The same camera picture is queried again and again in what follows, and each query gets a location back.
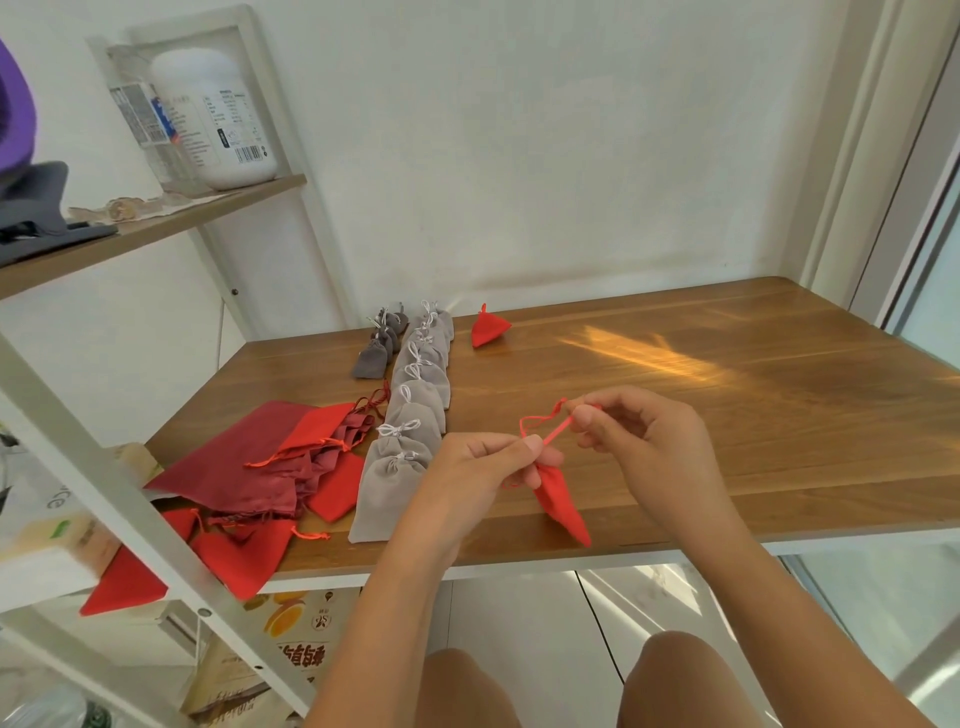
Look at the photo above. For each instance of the person's leg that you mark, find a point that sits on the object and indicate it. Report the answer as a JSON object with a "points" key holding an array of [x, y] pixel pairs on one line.
{"points": [[469, 694], [686, 686]]}

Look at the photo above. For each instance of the crumpled clear wrapper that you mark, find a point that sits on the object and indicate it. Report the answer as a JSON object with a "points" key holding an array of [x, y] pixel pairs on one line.
{"points": [[142, 206]]}

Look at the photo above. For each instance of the person's left thumb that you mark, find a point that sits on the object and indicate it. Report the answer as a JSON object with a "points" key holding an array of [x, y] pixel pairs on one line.
{"points": [[514, 448]]}

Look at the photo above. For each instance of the clear plastic container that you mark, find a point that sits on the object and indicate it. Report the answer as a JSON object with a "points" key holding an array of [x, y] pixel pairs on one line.
{"points": [[142, 120]]}

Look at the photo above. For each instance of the purple object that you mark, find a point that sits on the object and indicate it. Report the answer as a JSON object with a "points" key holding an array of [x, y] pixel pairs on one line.
{"points": [[13, 112]]}

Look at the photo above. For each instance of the white window frame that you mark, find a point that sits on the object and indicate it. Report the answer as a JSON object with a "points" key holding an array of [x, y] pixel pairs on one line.
{"points": [[877, 150]]}

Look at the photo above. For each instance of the person's right leg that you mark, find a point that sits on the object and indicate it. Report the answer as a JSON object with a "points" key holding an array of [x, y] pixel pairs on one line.
{"points": [[686, 686]]}

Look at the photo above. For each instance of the large dark red pouch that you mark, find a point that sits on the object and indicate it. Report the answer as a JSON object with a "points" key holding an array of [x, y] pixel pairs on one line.
{"points": [[225, 457]]}

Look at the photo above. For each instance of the pleated dark red pouch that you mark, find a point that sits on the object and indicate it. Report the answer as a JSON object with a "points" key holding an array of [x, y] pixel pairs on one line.
{"points": [[341, 450]]}

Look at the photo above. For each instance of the person's right forearm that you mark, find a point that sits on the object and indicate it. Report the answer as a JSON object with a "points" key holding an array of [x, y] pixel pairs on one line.
{"points": [[765, 622]]}

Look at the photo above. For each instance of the person's right hand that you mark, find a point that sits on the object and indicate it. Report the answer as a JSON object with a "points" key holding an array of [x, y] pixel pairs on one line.
{"points": [[660, 457]]}

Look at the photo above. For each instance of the wooden shelf board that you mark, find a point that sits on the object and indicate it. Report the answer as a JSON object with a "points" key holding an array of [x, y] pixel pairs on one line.
{"points": [[135, 232]]}

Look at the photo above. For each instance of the person's left forearm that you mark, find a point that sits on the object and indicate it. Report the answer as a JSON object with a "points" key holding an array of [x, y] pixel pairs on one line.
{"points": [[390, 630]]}

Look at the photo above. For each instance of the row of light grey pouches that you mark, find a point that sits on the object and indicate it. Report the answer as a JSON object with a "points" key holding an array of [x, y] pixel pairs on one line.
{"points": [[403, 442]]}

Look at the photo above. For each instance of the white plastic bottle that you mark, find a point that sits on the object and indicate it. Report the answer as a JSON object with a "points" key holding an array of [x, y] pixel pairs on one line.
{"points": [[214, 112]]}

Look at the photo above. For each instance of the white metal shelf frame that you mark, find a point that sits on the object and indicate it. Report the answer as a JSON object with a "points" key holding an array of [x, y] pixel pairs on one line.
{"points": [[112, 495]]}

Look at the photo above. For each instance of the person's right thumb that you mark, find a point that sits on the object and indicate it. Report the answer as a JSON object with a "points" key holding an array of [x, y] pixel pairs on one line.
{"points": [[585, 425]]}

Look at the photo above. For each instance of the orange printed carton box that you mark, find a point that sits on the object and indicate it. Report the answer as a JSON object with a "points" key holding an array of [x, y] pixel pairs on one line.
{"points": [[292, 630]]}

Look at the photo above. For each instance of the person's left hand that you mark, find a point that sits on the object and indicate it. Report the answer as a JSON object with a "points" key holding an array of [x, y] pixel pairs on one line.
{"points": [[465, 480]]}

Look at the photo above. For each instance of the person's left leg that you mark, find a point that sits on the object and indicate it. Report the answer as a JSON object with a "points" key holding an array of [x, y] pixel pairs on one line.
{"points": [[469, 694]]}

